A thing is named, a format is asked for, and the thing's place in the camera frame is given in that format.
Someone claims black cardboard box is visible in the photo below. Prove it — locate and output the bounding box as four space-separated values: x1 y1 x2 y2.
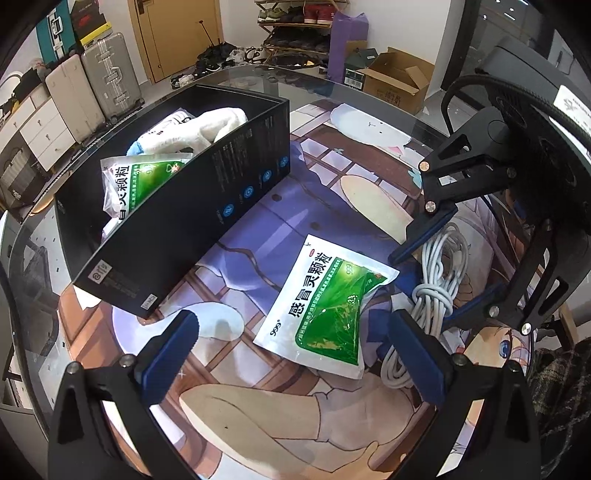
54 83 291 319

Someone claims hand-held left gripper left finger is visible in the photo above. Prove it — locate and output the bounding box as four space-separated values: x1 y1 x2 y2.
46 309 201 480

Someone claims teal suitcase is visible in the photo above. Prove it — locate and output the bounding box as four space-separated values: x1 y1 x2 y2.
36 0 77 63

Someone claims silver suitcase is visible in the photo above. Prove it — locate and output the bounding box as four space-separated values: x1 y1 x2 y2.
81 31 144 124

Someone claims open brown cardboard box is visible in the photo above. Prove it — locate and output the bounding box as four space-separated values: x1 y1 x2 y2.
358 46 435 114

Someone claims black cable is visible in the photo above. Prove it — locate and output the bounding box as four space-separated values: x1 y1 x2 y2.
440 75 591 139

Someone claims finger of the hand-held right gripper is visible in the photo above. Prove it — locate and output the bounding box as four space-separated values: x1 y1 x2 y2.
443 281 505 329
387 203 458 265

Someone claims purple bag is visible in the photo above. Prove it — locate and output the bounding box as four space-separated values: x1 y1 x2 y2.
329 11 369 84

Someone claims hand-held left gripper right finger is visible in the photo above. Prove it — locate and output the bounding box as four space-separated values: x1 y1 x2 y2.
388 308 543 480

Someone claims white dresser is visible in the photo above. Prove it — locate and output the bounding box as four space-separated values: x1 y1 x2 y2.
0 83 77 171

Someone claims pile of shoes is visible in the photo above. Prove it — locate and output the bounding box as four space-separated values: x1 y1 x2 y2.
168 41 273 90

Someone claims printed anime table mat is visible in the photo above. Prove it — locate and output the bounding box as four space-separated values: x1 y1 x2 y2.
58 99 536 480

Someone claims beige suitcase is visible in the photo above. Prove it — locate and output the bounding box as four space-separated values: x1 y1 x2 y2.
45 54 106 144

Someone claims white power cable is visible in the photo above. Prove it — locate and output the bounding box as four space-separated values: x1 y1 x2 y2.
379 225 471 391

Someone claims stack of black shoe boxes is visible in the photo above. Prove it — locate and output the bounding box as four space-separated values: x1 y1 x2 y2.
69 0 114 47

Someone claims shoe rack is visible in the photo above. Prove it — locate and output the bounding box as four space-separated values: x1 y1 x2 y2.
254 0 342 65

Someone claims wooden door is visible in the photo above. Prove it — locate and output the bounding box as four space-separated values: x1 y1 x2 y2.
128 0 225 84

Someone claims person's right forearm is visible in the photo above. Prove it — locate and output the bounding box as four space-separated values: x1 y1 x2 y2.
526 337 591 462

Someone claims green medicine packet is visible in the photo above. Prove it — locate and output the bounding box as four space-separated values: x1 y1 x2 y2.
253 234 400 380
100 154 194 222

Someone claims dark green box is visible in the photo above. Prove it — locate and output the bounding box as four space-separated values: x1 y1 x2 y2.
345 51 379 89

